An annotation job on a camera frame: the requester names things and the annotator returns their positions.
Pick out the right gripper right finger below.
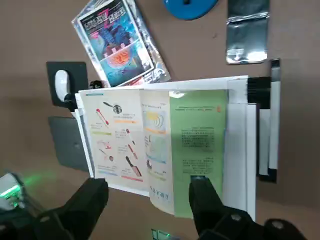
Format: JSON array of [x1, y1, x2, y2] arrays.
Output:
[[188, 175, 310, 240]]

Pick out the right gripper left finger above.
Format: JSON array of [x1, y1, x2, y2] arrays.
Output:
[[23, 177, 110, 240]]

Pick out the green cover recipe book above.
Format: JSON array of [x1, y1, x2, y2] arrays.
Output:
[[80, 88, 230, 220]]

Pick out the blue desk lamp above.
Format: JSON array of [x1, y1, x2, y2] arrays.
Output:
[[161, 0, 219, 21]]

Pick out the grey closed laptop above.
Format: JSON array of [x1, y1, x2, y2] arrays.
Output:
[[47, 115, 91, 173]]

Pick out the white folding laptop stand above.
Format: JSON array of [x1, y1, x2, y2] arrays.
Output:
[[63, 57, 281, 223]]

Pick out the white computer mouse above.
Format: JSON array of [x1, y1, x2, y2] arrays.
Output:
[[54, 70, 71, 102]]

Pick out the black mouse pad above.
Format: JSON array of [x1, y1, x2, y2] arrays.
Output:
[[46, 61, 89, 109]]

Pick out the blue cover magazine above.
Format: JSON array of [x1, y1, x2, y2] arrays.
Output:
[[71, 0, 156, 88]]

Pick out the black foldable phone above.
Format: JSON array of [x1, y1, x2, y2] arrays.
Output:
[[225, 0, 271, 66]]

